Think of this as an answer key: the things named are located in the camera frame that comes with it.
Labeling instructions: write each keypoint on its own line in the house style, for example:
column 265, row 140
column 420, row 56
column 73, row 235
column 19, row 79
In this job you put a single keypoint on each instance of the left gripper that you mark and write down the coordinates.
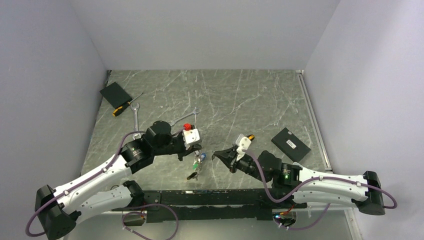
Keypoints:
column 184, row 151

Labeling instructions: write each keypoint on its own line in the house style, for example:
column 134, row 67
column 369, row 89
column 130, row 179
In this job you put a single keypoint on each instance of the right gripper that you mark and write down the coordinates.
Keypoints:
column 228, row 156

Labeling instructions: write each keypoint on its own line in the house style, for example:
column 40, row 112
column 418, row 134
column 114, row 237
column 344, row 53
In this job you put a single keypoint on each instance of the metal key organizer plate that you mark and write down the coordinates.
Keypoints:
column 197, row 159

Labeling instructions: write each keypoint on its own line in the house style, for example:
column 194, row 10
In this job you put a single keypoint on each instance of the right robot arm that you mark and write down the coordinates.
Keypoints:
column 360, row 191

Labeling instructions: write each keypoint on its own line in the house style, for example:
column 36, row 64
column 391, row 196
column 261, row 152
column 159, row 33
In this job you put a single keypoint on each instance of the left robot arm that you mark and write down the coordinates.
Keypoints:
column 60, row 209

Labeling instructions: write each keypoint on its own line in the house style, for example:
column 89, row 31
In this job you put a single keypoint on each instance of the silver wrench near plate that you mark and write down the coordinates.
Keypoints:
column 194, row 112

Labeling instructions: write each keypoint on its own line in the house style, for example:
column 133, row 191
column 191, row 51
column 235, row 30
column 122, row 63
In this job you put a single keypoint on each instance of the right orange black screwdriver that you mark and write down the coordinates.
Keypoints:
column 251, row 137

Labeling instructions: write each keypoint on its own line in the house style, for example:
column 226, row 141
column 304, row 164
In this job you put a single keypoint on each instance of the orange black screwdriver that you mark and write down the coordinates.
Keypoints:
column 124, row 106
column 251, row 137

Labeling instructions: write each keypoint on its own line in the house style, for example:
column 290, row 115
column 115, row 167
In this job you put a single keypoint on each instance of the silver wrench left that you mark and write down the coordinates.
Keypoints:
column 135, row 107

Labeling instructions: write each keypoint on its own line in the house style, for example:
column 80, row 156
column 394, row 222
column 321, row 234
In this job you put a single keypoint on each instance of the black key tag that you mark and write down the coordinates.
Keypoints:
column 192, row 176

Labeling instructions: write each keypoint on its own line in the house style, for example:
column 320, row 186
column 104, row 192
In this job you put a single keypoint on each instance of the left orange black screwdriver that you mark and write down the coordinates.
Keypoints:
column 124, row 106

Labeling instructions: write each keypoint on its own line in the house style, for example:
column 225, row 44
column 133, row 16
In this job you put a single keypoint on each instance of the right black box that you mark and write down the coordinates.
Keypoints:
column 290, row 145

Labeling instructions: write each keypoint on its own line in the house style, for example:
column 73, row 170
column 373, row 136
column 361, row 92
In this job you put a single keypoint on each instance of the black box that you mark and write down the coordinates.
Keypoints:
column 115, row 95
column 290, row 145

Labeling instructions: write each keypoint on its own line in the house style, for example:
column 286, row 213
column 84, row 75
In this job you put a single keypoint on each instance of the left black box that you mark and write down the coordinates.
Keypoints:
column 115, row 95

